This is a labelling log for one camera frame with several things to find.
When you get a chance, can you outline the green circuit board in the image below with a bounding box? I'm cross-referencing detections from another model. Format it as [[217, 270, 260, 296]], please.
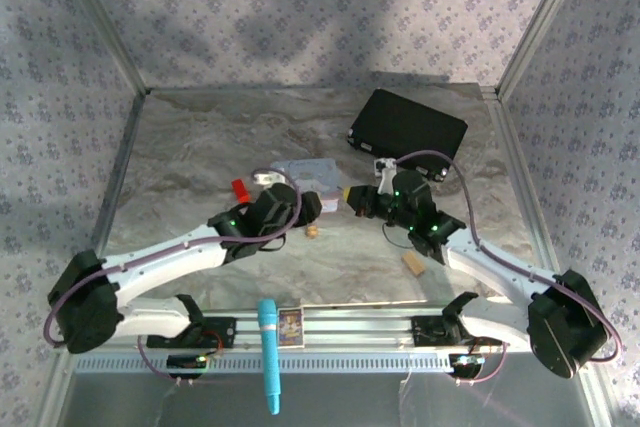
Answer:
[[166, 354, 209, 381], [448, 352, 484, 379]]

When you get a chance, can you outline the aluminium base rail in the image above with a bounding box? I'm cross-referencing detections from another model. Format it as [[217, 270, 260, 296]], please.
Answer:
[[144, 302, 504, 350]]

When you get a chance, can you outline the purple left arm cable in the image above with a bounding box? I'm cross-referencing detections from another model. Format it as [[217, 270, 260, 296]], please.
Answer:
[[43, 181, 304, 349]]

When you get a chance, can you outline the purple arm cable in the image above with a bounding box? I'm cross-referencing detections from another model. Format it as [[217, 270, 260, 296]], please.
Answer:
[[43, 181, 304, 349], [397, 150, 623, 363]]

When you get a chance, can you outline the aluminium frame post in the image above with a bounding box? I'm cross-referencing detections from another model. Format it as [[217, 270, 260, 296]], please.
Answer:
[[493, 0, 595, 99], [58, 0, 152, 97]]

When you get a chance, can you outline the perforated grey cable duct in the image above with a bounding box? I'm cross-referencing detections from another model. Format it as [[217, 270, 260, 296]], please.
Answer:
[[74, 352, 454, 374]]

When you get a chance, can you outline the small picture card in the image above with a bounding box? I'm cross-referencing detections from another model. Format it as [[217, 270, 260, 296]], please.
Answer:
[[277, 307, 307, 349]]

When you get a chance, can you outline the light wooden block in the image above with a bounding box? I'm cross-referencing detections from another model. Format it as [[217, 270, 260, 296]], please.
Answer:
[[401, 250, 427, 278]]

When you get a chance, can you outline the red wooden block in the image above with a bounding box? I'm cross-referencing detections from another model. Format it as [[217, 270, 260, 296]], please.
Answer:
[[230, 178, 252, 205]]

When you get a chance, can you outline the blue marker pen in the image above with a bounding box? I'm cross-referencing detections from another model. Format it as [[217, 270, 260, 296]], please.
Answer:
[[256, 298, 282, 417]]

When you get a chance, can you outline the black hard case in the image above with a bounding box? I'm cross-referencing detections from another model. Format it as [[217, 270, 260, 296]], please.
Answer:
[[346, 89, 470, 183]]

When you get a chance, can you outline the pastel bunny tin box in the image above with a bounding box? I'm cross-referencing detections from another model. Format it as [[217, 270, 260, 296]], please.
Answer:
[[269, 157, 342, 215]]

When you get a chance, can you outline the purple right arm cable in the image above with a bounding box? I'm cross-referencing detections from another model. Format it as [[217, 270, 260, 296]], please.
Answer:
[[397, 150, 623, 363]]

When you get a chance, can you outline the thin black cable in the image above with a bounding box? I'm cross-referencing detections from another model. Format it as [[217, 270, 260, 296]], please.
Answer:
[[381, 220, 412, 249]]

